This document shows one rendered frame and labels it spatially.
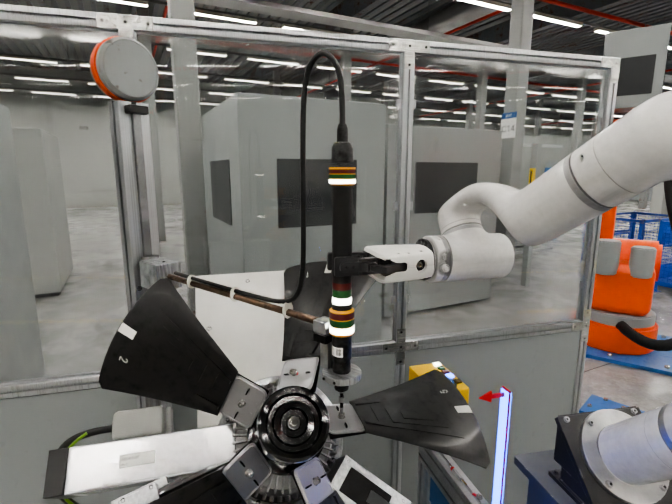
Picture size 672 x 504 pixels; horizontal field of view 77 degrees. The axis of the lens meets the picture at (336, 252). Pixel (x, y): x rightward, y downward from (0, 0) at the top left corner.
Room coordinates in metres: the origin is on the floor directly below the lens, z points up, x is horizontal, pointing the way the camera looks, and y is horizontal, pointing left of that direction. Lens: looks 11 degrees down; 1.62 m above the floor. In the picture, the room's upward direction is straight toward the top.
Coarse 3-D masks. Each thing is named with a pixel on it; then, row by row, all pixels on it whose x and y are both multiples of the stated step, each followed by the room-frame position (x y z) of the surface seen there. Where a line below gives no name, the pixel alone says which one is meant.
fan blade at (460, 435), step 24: (408, 384) 0.81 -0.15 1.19; (432, 384) 0.81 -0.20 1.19; (360, 408) 0.72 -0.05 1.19; (384, 408) 0.72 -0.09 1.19; (408, 408) 0.73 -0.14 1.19; (432, 408) 0.74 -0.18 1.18; (384, 432) 0.66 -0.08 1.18; (408, 432) 0.67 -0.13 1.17; (432, 432) 0.68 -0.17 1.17; (456, 432) 0.69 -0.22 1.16; (480, 432) 0.70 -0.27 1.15; (456, 456) 0.65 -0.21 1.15; (480, 456) 0.66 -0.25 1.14
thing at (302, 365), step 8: (288, 360) 0.77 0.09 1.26; (296, 360) 0.76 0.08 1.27; (304, 360) 0.75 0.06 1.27; (312, 360) 0.74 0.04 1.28; (288, 368) 0.76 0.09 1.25; (296, 368) 0.75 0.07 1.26; (304, 368) 0.73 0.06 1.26; (312, 368) 0.72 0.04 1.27; (280, 376) 0.75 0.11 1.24; (288, 376) 0.74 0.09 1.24; (296, 376) 0.73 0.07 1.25; (304, 376) 0.72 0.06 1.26; (312, 376) 0.70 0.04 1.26; (280, 384) 0.74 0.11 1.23; (288, 384) 0.73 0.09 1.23; (296, 384) 0.72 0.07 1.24; (304, 384) 0.70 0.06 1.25; (312, 384) 0.69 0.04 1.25
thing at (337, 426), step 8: (328, 408) 0.73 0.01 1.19; (344, 408) 0.73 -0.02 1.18; (352, 408) 0.73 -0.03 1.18; (336, 416) 0.70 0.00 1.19; (352, 416) 0.70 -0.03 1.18; (336, 424) 0.68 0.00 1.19; (344, 424) 0.68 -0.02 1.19; (352, 424) 0.68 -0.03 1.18; (360, 424) 0.68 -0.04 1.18; (336, 432) 0.65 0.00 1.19; (344, 432) 0.65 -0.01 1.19; (352, 432) 0.66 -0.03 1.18
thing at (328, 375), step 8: (320, 320) 0.72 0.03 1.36; (320, 328) 0.71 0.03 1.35; (328, 328) 0.71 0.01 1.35; (320, 336) 0.70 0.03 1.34; (328, 336) 0.70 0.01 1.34; (320, 344) 0.71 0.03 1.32; (328, 344) 0.70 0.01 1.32; (320, 352) 0.71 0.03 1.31; (328, 352) 0.70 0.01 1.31; (320, 360) 0.71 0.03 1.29; (328, 360) 0.70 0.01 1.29; (328, 368) 0.70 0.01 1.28; (352, 368) 0.71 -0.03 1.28; (328, 376) 0.68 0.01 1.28; (336, 376) 0.68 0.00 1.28; (344, 376) 0.68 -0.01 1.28; (352, 376) 0.68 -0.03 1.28; (360, 376) 0.69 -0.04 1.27; (336, 384) 0.67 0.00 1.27; (344, 384) 0.66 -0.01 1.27; (352, 384) 0.67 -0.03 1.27
